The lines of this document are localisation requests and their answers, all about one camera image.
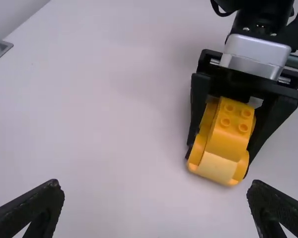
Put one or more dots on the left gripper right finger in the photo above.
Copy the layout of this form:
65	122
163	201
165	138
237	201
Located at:
275	208

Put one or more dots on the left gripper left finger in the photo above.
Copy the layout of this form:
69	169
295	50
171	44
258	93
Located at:
22	213

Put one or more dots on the yellow toy car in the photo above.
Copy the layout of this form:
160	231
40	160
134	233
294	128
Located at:
226	141

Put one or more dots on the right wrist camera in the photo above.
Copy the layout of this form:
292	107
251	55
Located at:
255	55

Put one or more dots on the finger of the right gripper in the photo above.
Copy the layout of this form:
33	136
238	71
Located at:
200	104
275	124

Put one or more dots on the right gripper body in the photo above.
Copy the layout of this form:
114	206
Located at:
238	84

